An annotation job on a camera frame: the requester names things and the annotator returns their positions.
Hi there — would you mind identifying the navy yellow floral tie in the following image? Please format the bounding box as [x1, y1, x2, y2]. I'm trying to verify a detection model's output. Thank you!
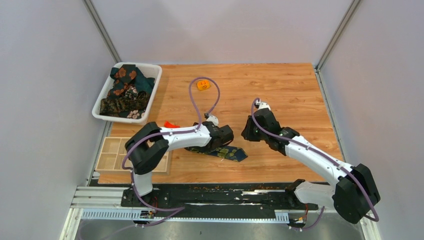
[185, 145, 248, 162]

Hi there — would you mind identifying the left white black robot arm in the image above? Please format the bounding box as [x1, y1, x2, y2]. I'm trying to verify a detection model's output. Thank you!
[124, 121, 234, 207]

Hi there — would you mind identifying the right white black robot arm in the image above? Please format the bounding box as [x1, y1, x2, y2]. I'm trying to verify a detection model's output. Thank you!
[241, 107, 381, 224]

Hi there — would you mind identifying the orange cube toy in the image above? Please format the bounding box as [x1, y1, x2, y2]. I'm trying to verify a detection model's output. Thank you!
[196, 79, 211, 91]

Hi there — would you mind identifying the red plastic clip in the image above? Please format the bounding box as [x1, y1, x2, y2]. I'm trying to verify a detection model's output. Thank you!
[164, 121, 180, 129]

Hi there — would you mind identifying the dark pink floral tie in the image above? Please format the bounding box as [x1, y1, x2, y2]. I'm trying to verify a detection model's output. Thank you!
[126, 109, 142, 119]

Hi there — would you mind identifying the white plastic bin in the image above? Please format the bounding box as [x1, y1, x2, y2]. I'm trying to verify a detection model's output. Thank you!
[92, 62, 163, 125]

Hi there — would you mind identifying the wooden compartment tray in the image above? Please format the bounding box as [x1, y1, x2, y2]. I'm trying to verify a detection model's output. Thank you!
[94, 136, 172, 175]

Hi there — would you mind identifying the green orange floral tie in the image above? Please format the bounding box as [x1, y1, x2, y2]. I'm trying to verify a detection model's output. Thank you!
[106, 64, 155, 100]

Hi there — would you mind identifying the dark brown patterned tie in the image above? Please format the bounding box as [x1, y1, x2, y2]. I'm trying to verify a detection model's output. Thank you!
[98, 91, 150, 119]

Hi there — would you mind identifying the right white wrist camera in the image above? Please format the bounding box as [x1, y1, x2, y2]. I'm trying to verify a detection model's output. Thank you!
[255, 100, 271, 111]

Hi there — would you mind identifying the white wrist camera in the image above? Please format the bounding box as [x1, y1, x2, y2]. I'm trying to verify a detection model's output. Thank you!
[204, 113, 219, 126]
[255, 100, 271, 111]

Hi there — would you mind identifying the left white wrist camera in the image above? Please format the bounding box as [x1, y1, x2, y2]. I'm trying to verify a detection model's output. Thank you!
[204, 113, 219, 126]

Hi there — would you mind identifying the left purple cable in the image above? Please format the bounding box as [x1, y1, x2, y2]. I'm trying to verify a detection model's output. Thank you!
[121, 76, 222, 228]

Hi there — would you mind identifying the purple cable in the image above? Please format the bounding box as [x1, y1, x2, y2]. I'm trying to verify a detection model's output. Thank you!
[121, 76, 222, 228]
[250, 97, 380, 232]

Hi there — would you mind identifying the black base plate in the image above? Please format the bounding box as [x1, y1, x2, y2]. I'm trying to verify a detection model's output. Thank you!
[88, 181, 332, 220]

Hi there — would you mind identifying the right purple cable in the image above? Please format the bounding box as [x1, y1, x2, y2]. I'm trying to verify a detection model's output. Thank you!
[250, 97, 380, 232]

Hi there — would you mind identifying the aluminium rail frame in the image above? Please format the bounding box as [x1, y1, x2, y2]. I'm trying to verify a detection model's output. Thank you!
[59, 186, 382, 240]

